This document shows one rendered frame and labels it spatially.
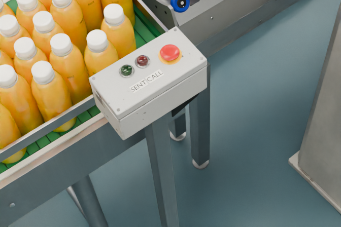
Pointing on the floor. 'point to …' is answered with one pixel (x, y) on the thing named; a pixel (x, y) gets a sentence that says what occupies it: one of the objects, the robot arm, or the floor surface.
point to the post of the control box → (162, 170)
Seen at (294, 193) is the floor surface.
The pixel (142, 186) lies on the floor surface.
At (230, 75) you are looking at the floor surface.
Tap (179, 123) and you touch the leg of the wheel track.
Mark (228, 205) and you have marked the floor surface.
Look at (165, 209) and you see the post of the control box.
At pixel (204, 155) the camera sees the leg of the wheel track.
